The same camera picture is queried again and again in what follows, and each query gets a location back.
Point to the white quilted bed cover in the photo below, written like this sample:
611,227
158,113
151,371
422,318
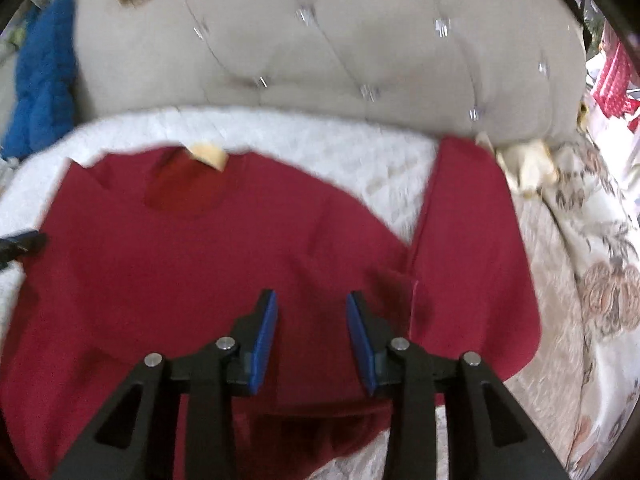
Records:
325,140

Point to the cream crumpled cloth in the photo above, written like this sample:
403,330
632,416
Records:
530,162

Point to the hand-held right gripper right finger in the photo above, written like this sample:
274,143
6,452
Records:
361,340

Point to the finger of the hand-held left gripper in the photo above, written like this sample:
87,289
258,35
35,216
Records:
25,243

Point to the blue quilted cushion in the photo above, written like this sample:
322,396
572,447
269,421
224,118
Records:
42,80

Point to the dark red sweater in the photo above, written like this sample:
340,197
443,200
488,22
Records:
150,270

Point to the red polka-dot garment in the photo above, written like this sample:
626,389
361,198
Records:
617,77

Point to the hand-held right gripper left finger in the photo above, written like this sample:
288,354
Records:
264,340

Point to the beige tufted headboard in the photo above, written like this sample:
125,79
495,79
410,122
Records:
350,55

